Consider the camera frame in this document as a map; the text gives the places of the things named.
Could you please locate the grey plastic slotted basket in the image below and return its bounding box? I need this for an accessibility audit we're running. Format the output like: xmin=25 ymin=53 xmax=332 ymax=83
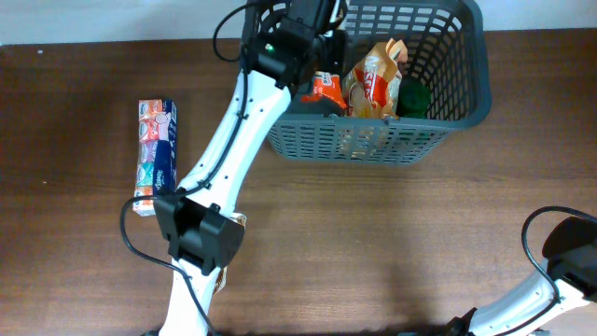
xmin=268 ymin=0 xmax=492 ymax=165

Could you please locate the green-lid jar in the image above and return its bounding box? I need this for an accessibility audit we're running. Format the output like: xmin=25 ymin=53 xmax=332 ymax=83
xmin=396 ymin=77 xmax=431 ymax=119
xmin=392 ymin=132 xmax=431 ymax=152

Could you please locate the silver brown snack pouch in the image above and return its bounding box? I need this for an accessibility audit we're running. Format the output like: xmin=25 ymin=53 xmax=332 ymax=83
xmin=214 ymin=213 xmax=247 ymax=294

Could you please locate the orange snack bag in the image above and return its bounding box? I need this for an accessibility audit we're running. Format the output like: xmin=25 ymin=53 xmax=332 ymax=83
xmin=342 ymin=38 xmax=409 ymax=119

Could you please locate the San Remo spaghetti packet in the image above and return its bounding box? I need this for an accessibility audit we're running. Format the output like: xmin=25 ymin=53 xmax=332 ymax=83
xmin=300 ymin=71 xmax=347 ymax=110

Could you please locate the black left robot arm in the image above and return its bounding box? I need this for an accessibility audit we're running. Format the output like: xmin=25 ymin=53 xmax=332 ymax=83
xmin=152 ymin=1 xmax=348 ymax=335

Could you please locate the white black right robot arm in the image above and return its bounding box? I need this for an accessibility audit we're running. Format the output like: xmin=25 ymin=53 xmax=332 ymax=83
xmin=424 ymin=217 xmax=596 ymax=336

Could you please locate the Kleenex tissue multipack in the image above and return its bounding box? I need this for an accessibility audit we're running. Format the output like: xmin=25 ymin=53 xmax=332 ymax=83
xmin=133 ymin=99 xmax=177 ymax=197

